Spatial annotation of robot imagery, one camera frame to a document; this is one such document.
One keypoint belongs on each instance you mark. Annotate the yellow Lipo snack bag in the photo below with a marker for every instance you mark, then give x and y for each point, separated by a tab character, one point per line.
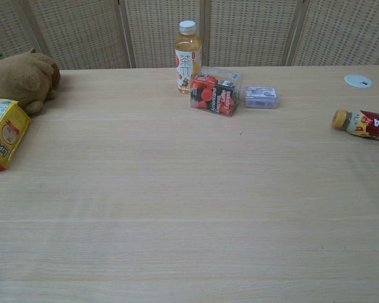
3	132

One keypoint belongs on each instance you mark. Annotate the brown plush toy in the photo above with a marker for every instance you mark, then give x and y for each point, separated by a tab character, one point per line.
22	80

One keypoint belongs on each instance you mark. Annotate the small purple plastic box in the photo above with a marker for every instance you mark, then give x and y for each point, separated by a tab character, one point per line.
261	97

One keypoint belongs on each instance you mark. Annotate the yellow tea bottle white cap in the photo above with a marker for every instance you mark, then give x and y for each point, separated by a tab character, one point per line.
187	63

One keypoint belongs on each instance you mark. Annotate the woven folding screen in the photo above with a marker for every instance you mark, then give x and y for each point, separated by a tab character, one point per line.
240	31

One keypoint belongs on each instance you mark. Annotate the brown milk tea bottle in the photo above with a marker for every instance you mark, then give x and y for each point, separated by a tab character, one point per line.
366	123

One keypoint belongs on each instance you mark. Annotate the clear box of red capsules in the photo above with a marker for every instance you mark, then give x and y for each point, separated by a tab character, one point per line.
216	94

